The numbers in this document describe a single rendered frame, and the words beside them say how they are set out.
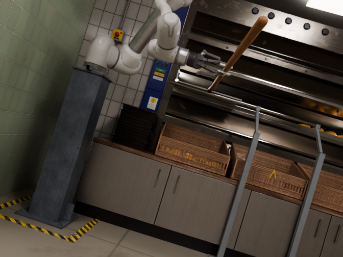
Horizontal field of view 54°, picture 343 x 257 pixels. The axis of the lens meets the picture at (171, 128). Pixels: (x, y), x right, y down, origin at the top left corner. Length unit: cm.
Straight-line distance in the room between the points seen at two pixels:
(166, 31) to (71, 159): 108
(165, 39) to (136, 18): 155
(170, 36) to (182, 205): 131
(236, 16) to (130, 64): 123
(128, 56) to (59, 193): 101
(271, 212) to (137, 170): 101
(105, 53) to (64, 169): 80
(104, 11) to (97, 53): 101
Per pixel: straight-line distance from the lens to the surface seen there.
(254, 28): 105
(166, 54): 172
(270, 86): 297
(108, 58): 231
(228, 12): 321
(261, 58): 315
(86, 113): 222
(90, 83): 224
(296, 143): 316
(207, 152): 252
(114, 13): 322
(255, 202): 254
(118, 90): 305
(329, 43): 338
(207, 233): 254
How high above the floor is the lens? 76
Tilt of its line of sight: 1 degrees up
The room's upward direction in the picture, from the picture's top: 17 degrees clockwise
